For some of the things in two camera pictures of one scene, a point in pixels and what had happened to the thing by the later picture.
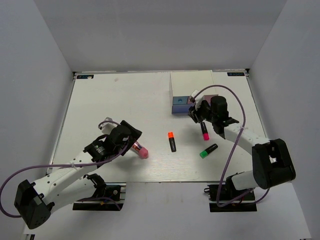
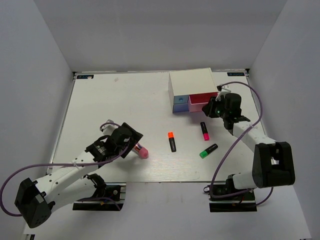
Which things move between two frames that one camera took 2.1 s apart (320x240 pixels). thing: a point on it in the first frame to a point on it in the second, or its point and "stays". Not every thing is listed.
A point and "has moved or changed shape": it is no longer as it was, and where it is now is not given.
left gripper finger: [132, 133] stays
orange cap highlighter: [172, 141] stays
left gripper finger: [129, 146] stays
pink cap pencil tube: [142, 152] stays
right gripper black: [196, 114] to [209, 109]
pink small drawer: [206, 97] has moved or changed shape
